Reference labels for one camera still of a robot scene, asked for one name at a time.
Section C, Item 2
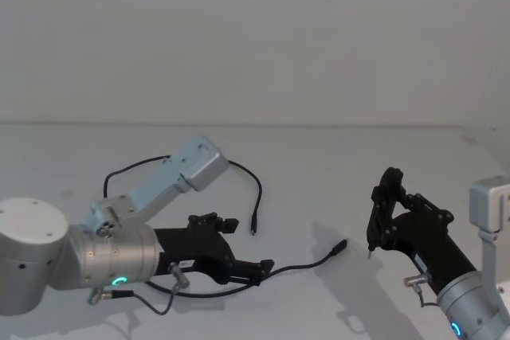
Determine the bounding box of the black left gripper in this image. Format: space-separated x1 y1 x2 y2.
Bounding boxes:
153 211 276 287

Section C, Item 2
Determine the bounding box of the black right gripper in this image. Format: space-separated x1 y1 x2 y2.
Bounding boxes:
371 166 478 295

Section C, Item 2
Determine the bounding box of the white table cloth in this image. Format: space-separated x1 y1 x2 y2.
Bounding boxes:
0 122 510 340

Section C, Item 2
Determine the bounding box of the black camera cable with plug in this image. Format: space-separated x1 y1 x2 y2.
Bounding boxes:
226 158 264 237

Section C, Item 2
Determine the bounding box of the long black cable with plug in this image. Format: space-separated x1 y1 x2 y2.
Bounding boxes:
147 238 349 299

